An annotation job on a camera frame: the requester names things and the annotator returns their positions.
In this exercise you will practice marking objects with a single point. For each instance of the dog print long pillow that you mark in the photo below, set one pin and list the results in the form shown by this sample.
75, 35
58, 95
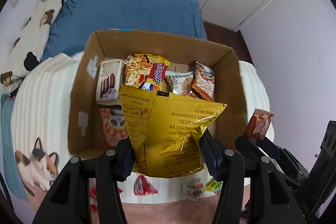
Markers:
29, 47

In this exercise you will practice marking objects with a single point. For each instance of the small red snack packet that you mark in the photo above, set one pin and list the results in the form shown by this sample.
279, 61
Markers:
142, 187

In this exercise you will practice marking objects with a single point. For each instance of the orange white snack packet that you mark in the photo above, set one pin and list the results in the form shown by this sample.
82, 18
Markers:
204, 81

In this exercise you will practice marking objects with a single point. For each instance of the panda orange snack bag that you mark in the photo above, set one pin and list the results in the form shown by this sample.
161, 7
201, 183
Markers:
113, 125

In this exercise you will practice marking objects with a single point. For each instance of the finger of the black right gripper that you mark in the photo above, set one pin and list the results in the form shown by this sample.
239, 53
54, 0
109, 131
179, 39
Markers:
247, 149
272, 150

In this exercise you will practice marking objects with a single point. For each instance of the white cookie packet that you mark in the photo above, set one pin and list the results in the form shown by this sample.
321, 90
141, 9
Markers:
180, 82

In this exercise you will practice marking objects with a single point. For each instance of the clear snack pack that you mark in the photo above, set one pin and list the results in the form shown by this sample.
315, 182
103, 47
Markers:
194, 189

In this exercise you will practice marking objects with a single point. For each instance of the white chocolate biscuit box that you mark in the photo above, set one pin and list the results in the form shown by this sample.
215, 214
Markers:
109, 80

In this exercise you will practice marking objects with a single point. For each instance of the blue bed sheet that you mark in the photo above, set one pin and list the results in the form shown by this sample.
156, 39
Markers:
77, 19

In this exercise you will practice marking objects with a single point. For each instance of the Mi Sedaap noodle packet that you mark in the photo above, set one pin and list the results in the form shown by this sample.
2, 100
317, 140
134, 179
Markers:
145, 71

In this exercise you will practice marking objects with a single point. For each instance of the striped cat print blanket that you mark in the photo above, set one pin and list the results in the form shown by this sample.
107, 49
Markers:
41, 111

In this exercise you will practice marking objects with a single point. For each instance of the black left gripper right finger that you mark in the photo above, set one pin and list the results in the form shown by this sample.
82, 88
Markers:
270, 198

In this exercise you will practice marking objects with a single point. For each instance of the green candy bag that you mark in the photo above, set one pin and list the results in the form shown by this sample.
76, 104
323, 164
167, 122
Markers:
214, 186

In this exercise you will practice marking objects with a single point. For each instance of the red long snack packet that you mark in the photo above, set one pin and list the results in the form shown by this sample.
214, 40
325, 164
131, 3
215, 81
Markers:
93, 199

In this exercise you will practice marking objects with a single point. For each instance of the brown chocolate snack packet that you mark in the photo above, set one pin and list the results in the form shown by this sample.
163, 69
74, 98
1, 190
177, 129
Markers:
258, 125

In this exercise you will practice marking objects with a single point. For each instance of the yellow egg biscuit bag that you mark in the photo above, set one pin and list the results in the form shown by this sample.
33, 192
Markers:
164, 130

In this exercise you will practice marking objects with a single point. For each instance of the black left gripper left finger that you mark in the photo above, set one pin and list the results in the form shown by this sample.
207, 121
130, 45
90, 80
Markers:
67, 201

